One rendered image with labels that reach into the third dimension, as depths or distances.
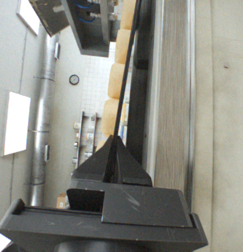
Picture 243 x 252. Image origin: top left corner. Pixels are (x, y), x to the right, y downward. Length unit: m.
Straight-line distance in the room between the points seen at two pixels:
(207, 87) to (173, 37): 0.10
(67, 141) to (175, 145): 4.42
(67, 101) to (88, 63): 1.42
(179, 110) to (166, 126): 0.03
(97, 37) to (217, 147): 0.78
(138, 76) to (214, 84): 0.35
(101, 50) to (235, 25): 0.62
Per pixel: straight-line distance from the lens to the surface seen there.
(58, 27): 0.84
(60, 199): 4.33
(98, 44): 0.84
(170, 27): 0.27
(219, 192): 0.23
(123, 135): 3.63
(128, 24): 0.25
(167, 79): 0.22
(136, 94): 0.51
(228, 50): 0.28
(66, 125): 4.53
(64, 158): 4.68
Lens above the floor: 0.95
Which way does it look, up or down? 3 degrees down
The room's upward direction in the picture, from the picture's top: 85 degrees counter-clockwise
